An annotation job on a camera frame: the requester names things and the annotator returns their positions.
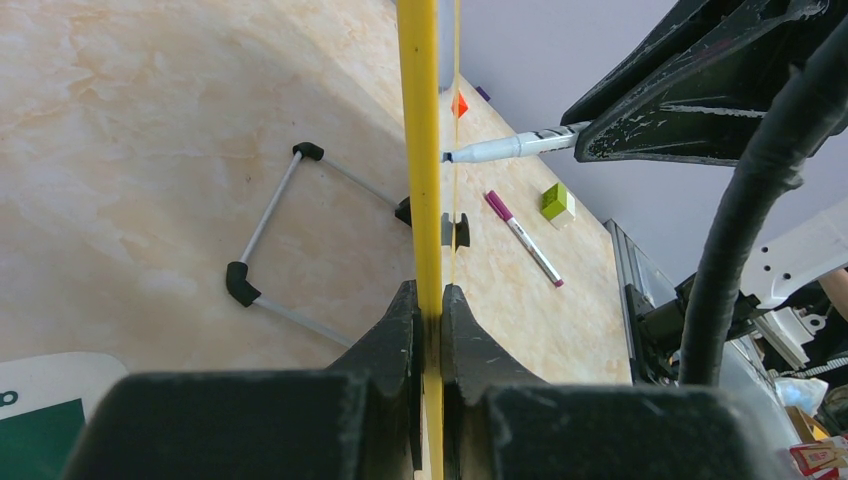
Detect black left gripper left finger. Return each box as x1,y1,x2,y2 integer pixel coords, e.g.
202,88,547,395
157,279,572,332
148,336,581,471
326,280,423,472

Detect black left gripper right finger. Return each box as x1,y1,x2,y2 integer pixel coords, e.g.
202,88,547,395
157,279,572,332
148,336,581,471
441,284,545,479

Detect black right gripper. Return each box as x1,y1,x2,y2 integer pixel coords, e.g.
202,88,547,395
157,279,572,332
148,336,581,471
561,1,847,166

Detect blue capped marker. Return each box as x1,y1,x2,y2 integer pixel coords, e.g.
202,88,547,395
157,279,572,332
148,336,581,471
441,121,590,163

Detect yellow framed whiteboard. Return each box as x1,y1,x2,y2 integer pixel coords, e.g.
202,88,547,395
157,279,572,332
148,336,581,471
396,1,445,479

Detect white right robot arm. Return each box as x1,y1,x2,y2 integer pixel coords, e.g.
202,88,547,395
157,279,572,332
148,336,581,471
561,1,847,385

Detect purple capped marker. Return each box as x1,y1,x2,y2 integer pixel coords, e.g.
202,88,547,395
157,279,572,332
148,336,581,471
484,190,564,288

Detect green white eraser block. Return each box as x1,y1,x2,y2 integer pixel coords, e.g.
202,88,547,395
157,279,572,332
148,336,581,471
540,182,577,229

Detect purple plastic piece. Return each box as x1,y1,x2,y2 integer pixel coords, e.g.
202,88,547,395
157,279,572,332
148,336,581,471
475,86,491,102

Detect red plastic block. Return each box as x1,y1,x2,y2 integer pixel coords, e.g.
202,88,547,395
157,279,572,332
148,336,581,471
451,90,468,119

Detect green white chessboard mat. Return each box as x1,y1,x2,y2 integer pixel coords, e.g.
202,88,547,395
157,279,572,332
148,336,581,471
1,352,128,479

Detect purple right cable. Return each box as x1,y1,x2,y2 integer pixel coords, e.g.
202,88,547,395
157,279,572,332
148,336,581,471
678,16,848,387

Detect whiteboard wire stand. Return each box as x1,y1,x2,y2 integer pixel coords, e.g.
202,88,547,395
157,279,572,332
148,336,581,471
225,141,472,349

